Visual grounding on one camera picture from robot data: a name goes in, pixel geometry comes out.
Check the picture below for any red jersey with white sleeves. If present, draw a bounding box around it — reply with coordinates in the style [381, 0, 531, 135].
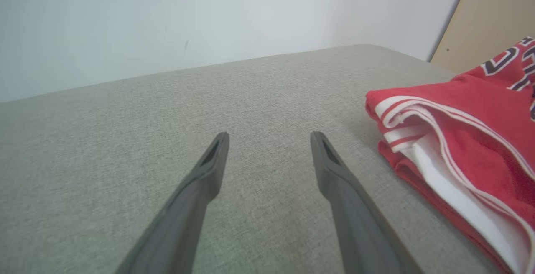
[365, 36, 535, 274]

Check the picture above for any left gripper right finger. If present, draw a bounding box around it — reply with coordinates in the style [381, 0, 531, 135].
[310, 131, 423, 274]

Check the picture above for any beige wooden board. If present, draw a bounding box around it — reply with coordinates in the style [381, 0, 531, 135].
[430, 0, 535, 74]

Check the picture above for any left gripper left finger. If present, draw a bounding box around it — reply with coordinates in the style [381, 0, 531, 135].
[115, 132, 230, 274]

